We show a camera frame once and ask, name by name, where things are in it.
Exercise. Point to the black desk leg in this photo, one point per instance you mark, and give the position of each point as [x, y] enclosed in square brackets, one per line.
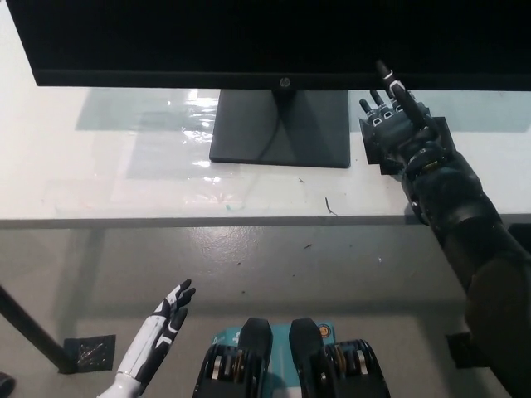
[37, 331]

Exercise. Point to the dark bulky object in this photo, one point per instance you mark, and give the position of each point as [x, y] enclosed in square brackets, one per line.
[522, 229]

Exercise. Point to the black HP computer monitor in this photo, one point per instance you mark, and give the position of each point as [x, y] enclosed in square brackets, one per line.
[207, 37]

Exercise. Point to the clear plastic film sheet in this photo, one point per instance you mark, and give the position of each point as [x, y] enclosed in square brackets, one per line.
[162, 137]

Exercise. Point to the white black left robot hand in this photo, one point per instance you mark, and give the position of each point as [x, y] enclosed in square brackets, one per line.
[159, 327]

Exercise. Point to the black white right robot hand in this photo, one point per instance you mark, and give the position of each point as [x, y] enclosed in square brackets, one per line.
[396, 132]

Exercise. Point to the black floor plate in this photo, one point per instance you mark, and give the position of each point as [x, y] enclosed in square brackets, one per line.
[89, 352]

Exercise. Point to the dark rounded object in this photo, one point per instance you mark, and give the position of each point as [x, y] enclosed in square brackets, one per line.
[6, 385]

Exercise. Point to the black tape patch on desk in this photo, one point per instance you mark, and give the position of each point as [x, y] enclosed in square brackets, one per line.
[375, 161]

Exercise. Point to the black teal robot torso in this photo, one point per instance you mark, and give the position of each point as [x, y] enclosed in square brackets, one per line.
[307, 365]

